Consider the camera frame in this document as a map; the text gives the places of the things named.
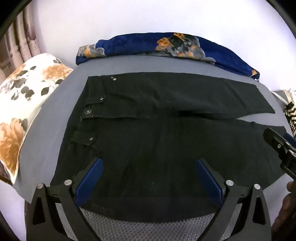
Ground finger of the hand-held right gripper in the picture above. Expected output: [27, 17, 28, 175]
[263, 128, 296, 177]
[283, 132, 296, 150]

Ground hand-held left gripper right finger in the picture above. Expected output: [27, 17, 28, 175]
[195, 158, 275, 241]

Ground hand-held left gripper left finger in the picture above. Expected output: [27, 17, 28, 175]
[26, 158, 104, 241]

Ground black pants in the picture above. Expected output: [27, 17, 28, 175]
[50, 72, 287, 212]

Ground person's right hand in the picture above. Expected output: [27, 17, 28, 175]
[272, 181, 296, 241]

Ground black and white striped cloth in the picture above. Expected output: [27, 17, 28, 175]
[282, 100, 296, 139]

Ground white floral pillow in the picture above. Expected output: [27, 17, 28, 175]
[0, 53, 74, 184]

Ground blue floral blanket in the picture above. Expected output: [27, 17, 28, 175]
[75, 32, 260, 81]

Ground pink patterned curtain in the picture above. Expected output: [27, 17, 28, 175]
[0, 5, 42, 80]

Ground grey bag with white strap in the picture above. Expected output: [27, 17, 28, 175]
[270, 89, 296, 107]

